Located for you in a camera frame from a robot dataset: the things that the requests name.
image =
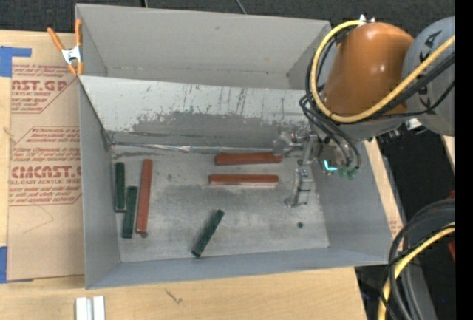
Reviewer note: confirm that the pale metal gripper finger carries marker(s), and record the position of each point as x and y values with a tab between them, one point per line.
303	185
287	145

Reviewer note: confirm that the red-brown flat block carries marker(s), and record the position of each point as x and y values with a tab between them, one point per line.
144	196
244	180
247	159

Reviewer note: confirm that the grey metal bin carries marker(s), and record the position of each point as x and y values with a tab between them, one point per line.
229	119

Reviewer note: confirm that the dark green flat block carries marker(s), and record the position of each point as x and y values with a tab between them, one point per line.
119	187
129	213
208	233

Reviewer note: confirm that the brown cardboard board red print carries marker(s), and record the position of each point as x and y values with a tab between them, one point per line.
44	148

